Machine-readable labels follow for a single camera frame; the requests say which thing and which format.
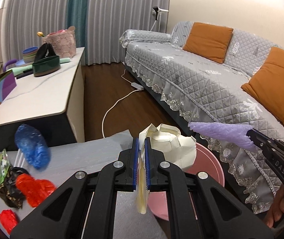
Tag large red plastic bag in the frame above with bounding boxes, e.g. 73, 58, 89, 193
16, 174, 56, 208

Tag cream paper bag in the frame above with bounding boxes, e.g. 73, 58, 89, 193
136, 123, 197, 214

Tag blue plastic bag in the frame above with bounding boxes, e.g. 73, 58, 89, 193
15, 124, 51, 169

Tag black plastic bag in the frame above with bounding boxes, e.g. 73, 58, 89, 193
0, 166, 29, 209

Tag clear packaged straws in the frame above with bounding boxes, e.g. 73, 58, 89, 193
13, 149, 26, 168

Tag small red plastic bag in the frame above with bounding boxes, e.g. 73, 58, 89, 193
0, 209, 19, 235

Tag green panda snack bag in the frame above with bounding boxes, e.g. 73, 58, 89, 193
0, 149, 11, 184

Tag pink trash bin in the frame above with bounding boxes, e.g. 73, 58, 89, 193
147, 142, 225, 221

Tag right hand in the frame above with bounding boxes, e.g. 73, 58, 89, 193
264, 184, 284, 228

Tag orange cushion near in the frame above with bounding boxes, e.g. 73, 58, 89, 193
241, 47, 284, 126

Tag orange cushion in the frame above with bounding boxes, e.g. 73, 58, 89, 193
241, 47, 284, 126
183, 22, 233, 64

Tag grey quilted sofa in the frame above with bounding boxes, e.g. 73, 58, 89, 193
119, 21, 284, 214

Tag grey table mat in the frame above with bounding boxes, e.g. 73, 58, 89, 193
0, 131, 166, 238

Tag orange cushion far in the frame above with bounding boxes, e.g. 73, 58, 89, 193
183, 22, 233, 64

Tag white coffee table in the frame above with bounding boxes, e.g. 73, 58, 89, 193
0, 48, 85, 151

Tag white power strip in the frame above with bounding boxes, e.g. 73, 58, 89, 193
131, 82, 144, 91

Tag dark green round tin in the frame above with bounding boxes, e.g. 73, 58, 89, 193
33, 56, 61, 77

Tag white floor lamp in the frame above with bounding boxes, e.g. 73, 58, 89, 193
150, 7, 169, 31

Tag stacked coloured bowls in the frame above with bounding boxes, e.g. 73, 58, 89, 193
15, 46, 39, 67

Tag pink lace basket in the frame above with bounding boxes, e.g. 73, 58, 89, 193
42, 26, 76, 58

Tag teal curtain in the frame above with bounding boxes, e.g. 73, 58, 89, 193
66, 0, 88, 47

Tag grey curtain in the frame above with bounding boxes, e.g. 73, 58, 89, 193
6, 0, 169, 65

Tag white power cable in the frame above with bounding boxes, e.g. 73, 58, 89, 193
102, 68, 140, 139

